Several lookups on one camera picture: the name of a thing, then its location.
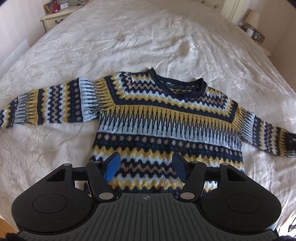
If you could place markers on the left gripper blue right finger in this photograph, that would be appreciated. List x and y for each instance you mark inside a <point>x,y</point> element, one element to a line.
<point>192,174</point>

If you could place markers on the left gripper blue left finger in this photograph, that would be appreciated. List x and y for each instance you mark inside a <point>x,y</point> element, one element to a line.
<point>100,174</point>

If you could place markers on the navy yellow patterned knit sweater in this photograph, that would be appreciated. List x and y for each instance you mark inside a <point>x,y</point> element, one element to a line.
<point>147,118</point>

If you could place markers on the dark framed photo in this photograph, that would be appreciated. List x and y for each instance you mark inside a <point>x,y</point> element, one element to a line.
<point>257,36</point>

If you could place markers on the white candle jar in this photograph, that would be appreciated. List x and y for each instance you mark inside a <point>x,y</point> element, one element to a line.
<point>250,32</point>

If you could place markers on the cream bedside lamp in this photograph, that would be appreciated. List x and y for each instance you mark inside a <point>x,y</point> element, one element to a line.
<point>252,19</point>

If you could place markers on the cream bedside table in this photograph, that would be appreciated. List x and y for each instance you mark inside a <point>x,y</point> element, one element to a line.
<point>51,20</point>

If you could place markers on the wooden picture frame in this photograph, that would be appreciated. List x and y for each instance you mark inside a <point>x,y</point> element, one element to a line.
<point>48,7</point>

